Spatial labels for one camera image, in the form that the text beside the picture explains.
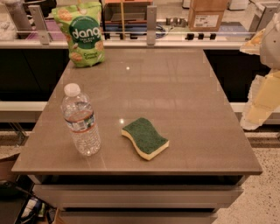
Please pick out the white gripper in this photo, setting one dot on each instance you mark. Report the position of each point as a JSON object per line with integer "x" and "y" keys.
{"x": 271, "y": 44}

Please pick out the clear plastic water bottle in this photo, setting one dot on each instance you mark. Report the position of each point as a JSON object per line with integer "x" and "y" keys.
{"x": 80, "y": 119}

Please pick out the green rice chip bag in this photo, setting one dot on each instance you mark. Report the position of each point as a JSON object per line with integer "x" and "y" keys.
{"x": 81, "y": 25}

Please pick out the cardboard box with label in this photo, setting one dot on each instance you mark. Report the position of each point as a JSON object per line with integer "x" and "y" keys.
{"x": 206, "y": 15}

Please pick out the green and yellow sponge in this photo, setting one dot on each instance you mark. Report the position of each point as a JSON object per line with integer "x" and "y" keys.
{"x": 145, "y": 138}

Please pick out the grey cabinet drawer front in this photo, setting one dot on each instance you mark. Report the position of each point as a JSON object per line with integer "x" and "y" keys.
{"x": 138, "y": 196}

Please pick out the metal railing post right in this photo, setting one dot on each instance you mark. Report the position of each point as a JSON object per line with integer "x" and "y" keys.
{"x": 264, "y": 12}

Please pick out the metal railing post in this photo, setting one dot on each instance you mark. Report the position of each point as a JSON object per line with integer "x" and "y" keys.
{"x": 264, "y": 12}
{"x": 151, "y": 25}
{"x": 40, "y": 24}

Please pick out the metal railing post middle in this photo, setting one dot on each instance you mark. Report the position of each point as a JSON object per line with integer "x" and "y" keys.
{"x": 151, "y": 25}

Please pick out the metal railing post left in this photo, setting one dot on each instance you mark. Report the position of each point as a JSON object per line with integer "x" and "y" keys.
{"x": 40, "y": 24}

